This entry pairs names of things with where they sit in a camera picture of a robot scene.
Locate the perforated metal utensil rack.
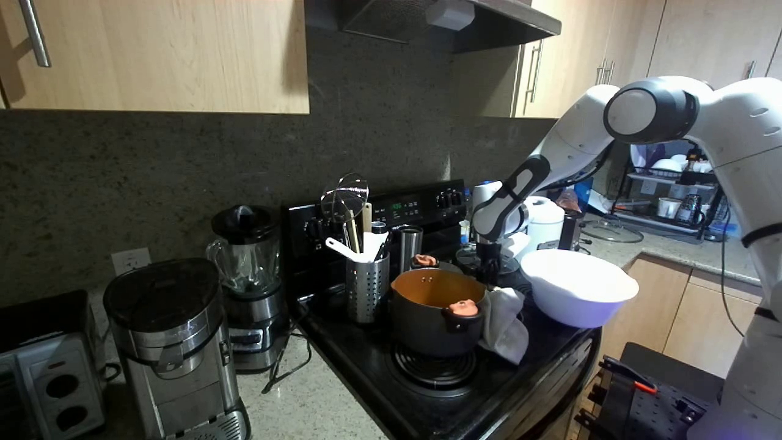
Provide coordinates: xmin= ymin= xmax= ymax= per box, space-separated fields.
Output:
xmin=346 ymin=252 xmax=390 ymax=324

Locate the stove burner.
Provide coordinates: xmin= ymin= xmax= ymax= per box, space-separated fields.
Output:
xmin=391 ymin=343 xmax=481 ymax=389

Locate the black electric stove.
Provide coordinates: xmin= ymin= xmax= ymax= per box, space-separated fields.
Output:
xmin=282 ymin=179 xmax=603 ymax=440

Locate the black dish rack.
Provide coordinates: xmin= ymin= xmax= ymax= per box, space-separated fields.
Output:
xmin=610 ymin=139 xmax=729 ymax=244

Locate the paper towel roll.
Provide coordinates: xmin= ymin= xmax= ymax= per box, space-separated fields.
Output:
xmin=473 ymin=181 xmax=504 ymax=213

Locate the white cloth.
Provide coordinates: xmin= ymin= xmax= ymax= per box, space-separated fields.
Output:
xmin=479 ymin=287 xmax=530 ymax=366

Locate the steel tumbler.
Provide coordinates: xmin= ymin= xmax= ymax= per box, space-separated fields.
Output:
xmin=400 ymin=225 xmax=424 ymax=273

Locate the black grinder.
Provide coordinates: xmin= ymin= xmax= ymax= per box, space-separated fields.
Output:
xmin=558 ymin=210 xmax=585 ymax=252

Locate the dark pot orange interior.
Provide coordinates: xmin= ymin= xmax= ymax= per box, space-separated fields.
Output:
xmin=389 ymin=254 xmax=490 ymax=359

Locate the white bowl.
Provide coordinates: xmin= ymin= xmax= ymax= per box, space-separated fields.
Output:
xmin=520 ymin=248 xmax=640 ymax=329

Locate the glass pot lid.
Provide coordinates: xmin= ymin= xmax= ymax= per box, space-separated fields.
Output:
xmin=579 ymin=218 xmax=645 ymax=244

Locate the metal mesh skimmer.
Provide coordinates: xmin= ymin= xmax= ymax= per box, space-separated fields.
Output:
xmin=320 ymin=172 xmax=371 ymax=252

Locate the black clamp orange tip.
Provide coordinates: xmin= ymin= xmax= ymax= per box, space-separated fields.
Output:
xmin=600 ymin=356 xmax=659 ymax=395

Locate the glass mug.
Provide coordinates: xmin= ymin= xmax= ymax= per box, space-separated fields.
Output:
xmin=674 ymin=193 xmax=704 ymax=227

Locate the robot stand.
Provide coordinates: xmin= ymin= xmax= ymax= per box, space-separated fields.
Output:
xmin=573 ymin=342 xmax=728 ymax=440

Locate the black range hood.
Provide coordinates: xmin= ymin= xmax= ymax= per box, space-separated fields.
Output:
xmin=304 ymin=0 xmax=563 ymax=54

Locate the blender with glass jar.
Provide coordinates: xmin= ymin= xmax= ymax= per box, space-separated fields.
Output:
xmin=206 ymin=204 xmax=289 ymax=374

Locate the silver coffee maker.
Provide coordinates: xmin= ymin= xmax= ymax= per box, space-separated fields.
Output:
xmin=103 ymin=257 xmax=252 ymax=440

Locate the silver toaster oven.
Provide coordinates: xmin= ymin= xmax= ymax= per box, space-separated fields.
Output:
xmin=0 ymin=290 xmax=108 ymax=440

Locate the metal cabinet handle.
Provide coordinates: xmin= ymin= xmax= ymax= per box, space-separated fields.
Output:
xmin=18 ymin=0 xmax=52 ymax=68
xmin=524 ymin=40 xmax=544 ymax=105

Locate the black cable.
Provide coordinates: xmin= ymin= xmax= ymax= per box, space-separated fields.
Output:
xmin=261 ymin=309 xmax=313 ymax=395

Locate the row of wooden wall cabinets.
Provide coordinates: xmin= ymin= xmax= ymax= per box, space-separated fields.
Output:
xmin=512 ymin=0 xmax=782 ymax=119

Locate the white wall socket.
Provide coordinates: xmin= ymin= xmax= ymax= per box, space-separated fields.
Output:
xmin=111 ymin=246 xmax=152 ymax=276

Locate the wooden wall cabinet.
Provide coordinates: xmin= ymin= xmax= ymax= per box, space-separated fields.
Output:
xmin=0 ymin=0 xmax=310 ymax=115

